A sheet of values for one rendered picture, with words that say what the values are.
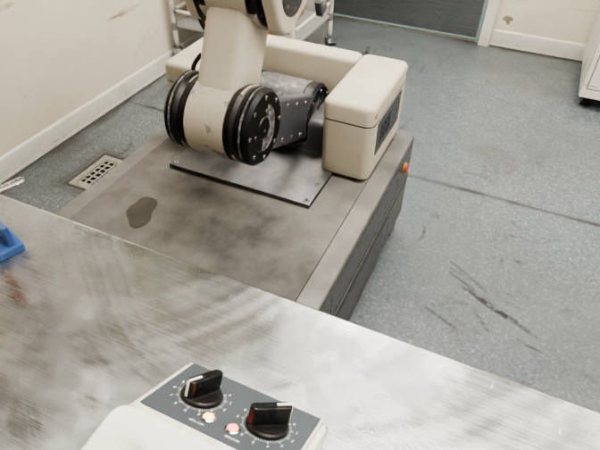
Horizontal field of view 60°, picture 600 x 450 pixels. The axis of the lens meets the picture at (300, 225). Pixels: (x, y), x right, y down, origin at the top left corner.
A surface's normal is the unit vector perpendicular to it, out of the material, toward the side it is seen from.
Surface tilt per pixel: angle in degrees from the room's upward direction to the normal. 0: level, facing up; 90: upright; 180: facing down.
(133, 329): 0
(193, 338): 0
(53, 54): 90
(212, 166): 0
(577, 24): 90
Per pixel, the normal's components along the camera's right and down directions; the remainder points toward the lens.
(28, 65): 0.91, 0.29
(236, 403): 0.22, -0.95
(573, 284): 0.01, -0.75
